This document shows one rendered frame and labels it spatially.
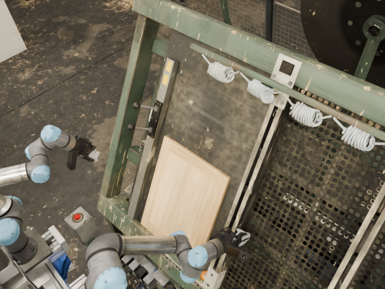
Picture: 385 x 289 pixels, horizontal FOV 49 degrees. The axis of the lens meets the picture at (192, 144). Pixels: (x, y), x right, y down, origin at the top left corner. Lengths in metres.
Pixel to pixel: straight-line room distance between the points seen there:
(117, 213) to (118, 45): 3.24
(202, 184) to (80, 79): 3.23
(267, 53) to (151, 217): 1.15
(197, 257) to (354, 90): 0.84
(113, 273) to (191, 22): 1.09
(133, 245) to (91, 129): 2.79
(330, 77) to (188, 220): 1.05
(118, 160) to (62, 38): 3.61
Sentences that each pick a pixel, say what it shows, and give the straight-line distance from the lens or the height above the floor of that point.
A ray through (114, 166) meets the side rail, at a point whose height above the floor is 1.09.
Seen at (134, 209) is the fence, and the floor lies 0.96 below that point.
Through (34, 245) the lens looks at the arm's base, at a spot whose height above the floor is 1.07.
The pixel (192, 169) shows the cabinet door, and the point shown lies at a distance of 2.09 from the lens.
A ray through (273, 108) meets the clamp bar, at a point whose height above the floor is 1.75.
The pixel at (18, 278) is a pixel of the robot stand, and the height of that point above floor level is 1.27.
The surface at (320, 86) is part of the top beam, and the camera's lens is 1.60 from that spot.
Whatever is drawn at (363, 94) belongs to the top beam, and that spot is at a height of 1.93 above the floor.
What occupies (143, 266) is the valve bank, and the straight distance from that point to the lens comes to 2.50.
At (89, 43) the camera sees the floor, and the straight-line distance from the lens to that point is 5.63.
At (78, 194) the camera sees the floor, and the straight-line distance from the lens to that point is 3.88.
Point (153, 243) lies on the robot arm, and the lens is 1.76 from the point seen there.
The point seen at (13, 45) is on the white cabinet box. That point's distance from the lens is 5.84.
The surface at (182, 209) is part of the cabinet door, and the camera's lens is 2.20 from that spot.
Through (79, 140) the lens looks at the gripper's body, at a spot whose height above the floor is 1.55.
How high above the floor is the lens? 2.93
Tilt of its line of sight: 47 degrees down
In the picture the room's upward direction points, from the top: 9 degrees counter-clockwise
